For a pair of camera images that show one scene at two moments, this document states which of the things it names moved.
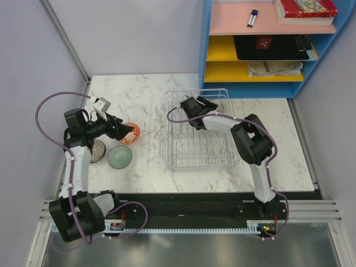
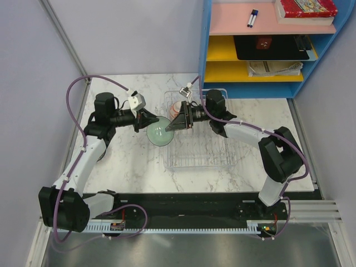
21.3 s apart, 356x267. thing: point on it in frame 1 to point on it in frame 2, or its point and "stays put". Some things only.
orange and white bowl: x=133 y=135 to x=175 y=109
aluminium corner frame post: x=57 y=23 stays put
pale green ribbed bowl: x=119 y=157 to x=156 y=133
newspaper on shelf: x=273 y=68 stays put
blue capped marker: x=255 y=12 stays put
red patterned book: x=306 y=12 stays put
